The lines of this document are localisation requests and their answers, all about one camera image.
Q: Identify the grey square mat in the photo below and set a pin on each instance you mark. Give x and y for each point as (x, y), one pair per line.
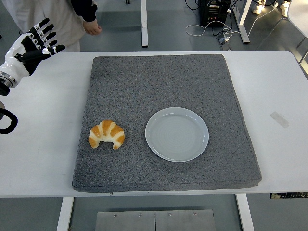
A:
(156, 84)

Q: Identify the person's hand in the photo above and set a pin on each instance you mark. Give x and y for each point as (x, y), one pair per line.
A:
(92, 28)

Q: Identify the black electronics box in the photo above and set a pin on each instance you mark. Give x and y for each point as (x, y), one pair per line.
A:
(214, 12)

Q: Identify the white round table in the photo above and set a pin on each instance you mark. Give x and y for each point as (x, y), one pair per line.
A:
(299, 16)

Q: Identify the black table control panel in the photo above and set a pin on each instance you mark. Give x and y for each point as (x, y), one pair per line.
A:
(288, 195)

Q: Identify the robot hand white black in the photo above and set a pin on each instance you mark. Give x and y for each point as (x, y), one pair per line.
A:
(13, 61)

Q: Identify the person's white shoe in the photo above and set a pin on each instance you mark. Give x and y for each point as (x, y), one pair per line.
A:
(285, 7)
(258, 8)

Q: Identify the light grey round plate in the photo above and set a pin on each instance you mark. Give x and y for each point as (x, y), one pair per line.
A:
(176, 134)

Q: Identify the croissant bread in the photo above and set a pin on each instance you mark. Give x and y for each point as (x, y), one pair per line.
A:
(106, 131)

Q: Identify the person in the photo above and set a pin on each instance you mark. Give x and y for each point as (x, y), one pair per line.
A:
(55, 21)

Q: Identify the person's forearm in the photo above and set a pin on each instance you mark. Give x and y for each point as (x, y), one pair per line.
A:
(85, 8)

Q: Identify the grey metal plate with screws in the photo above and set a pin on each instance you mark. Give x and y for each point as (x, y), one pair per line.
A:
(125, 222)

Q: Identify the white table leg with foot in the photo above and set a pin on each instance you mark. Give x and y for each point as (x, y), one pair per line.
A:
(243, 33)

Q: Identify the grey power adapter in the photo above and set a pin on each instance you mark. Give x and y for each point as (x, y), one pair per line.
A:
(221, 39)

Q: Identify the clear tape strip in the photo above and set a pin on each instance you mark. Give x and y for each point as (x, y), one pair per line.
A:
(279, 119)

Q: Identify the white straight table leg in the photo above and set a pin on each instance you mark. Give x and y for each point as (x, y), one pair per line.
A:
(144, 24)

